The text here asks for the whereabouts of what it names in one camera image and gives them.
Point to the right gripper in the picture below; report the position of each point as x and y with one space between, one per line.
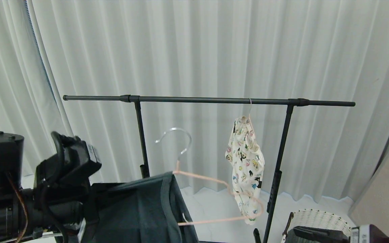
377 234

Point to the black clothes rack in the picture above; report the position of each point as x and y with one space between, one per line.
214 100

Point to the pink clothes hanger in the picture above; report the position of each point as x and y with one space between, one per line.
214 219
249 108

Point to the white laundry basket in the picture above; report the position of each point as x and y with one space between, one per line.
319 217

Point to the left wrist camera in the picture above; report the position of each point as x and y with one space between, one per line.
79 162

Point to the dark grey garment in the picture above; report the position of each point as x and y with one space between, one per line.
140 209

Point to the cream printed garment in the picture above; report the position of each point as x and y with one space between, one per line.
245 168

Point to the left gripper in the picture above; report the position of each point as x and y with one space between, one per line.
59 212

